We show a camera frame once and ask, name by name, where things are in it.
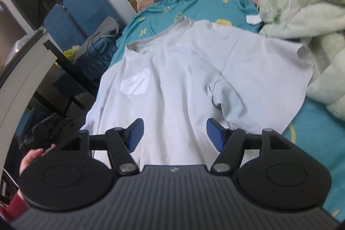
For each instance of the tall blue covered chair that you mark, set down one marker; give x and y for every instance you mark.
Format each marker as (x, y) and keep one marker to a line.
(86, 1)

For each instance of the yellow green plush toy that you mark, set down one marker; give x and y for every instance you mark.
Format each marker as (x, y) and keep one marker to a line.
(70, 53)

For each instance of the person's left hand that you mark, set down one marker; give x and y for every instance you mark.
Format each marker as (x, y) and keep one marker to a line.
(29, 158)

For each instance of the teal printed bed sheet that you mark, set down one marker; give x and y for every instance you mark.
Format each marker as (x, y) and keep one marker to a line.
(188, 3)

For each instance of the white desk with black legs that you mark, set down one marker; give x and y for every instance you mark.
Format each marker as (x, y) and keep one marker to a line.
(24, 90)

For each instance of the white t-shirt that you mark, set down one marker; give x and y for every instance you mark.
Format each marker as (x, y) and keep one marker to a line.
(175, 84)

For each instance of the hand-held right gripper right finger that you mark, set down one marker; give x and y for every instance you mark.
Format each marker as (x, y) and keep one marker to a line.
(215, 135)

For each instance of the grey cloth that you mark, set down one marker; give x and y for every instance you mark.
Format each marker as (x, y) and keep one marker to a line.
(106, 26)

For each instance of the green fleece blanket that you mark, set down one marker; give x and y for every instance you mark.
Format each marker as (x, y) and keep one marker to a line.
(296, 17)

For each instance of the small white cloth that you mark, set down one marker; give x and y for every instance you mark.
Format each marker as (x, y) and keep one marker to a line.
(254, 19)

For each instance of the clear plastic bag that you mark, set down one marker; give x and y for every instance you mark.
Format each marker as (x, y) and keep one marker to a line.
(16, 49)

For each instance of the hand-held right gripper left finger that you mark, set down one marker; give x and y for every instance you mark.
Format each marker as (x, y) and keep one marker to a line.
(136, 135)

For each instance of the short blue covered chair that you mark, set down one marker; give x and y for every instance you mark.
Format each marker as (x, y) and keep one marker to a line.
(59, 22)

